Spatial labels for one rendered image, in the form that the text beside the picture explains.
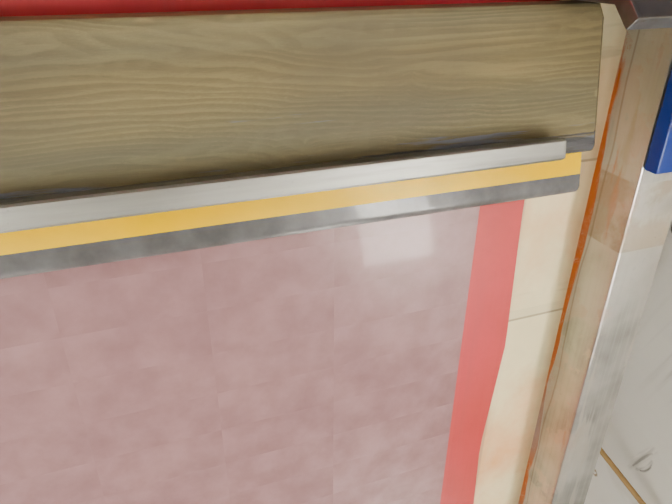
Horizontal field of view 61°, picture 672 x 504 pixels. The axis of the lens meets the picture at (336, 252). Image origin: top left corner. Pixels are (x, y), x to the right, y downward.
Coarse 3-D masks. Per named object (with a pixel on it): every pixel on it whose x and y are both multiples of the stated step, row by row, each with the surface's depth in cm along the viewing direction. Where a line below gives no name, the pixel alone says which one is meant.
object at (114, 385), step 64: (0, 0) 23; (64, 0) 23; (128, 0) 24; (192, 256) 30; (0, 320) 28; (64, 320) 29; (128, 320) 31; (192, 320) 32; (0, 384) 30; (64, 384) 31; (128, 384) 32; (192, 384) 34; (0, 448) 31; (64, 448) 33; (128, 448) 34; (192, 448) 36
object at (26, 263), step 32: (448, 192) 30; (480, 192) 30; (512, 192) 31; (544, 192) 32; (224, 224) 26; (256, 224) 27; (288, 224) 27; (320, 224) 28; (352, 224) 28; (0, 256) 23; (32, 256) 24; (64, 256) 24; (96, 256) 25; (128, 256) 25
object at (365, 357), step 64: (192, 0) 25; (256, 0) 26; (320, 0) 27; (384, 0) 28; (448, 0) 29; (512, 0) 30; (256, 256) 32; (320, 256) 33; (384, 256) 35; (448, 256) 36; (512, 256) 38; (256, 320) 33; (320, 320) 35; (384, 320) 37; (448, 320) 39; (256, 384) 36; (320, 384) 37; (384, 384) 39; (448, 384) 42; (256, 448) 38; (320, 448) 40; (384, 448) 42; (448, 448) 45
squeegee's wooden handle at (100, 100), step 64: (576, 0) 29; (0, 64) 21; (64, 64) 21; (128, 64) 22; (192, 64) 23; (256, 64) 24; (320, 64) 25; (384, 64) 26; (448, 64) 27; (512, 64) 28; (576, 64) 29; (0, 128) 21; (64, 128) 22; (128, 128) 23; (192, 128) 24; (256, 128) 24; (320, 128) 25; (384, 128) 26; (448, 128) 27; (512, 128) 29; (576, 128) 30; (0, 192) 22; (64, 192) 23
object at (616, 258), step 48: (624, 48) 34; (624, 96) 34; (624, 144) 35; (624, 192) 35; (624, 240) 36; (576, 288) 41; (624, 288) 38; (576, 336) 41; (624, 336) 40; (576, 384) 42; (576, 432) 44; (528, 480) 50; (576, 480) 47
